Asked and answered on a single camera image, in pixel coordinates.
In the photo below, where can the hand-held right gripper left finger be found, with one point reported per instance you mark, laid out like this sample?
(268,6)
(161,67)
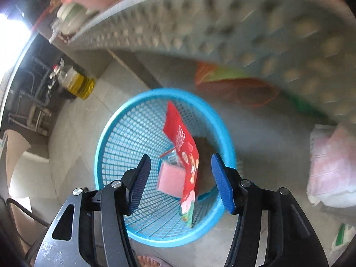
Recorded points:
(139,183)

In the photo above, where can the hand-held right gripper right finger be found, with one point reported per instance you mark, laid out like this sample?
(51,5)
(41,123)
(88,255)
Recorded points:
(222,183)

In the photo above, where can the pink packet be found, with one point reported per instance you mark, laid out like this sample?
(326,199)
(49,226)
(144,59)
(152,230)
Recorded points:
(171,180)

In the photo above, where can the clear red-print wrapper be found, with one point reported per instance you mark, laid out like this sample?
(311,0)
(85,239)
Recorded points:
(171,157)

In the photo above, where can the blue plastic basket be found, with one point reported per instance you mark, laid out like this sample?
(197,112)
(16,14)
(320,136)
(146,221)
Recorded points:
(133,133)

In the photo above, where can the red snack bag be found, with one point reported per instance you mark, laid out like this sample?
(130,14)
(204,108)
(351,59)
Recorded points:
(180,136)

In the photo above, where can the person's foot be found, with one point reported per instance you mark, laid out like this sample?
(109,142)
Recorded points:
(150,262)

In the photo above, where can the red mesh bag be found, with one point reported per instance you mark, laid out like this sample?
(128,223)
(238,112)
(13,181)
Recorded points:
(236,91)

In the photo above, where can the white pink bag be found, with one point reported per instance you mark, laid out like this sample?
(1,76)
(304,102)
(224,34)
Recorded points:
(331,167)

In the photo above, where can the yellow oil bottle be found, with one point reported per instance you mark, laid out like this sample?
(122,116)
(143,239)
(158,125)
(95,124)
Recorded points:
(82,84)

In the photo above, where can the grey water pipes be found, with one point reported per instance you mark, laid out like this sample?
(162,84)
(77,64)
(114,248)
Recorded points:
(41,108)

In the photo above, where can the green white bag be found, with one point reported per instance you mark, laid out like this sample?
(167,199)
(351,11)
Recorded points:
(340,239)

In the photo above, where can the metal tap valve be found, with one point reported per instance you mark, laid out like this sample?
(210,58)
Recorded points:
(57,72)

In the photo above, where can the stack of white bowls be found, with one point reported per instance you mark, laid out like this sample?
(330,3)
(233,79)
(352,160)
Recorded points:
(69,16)

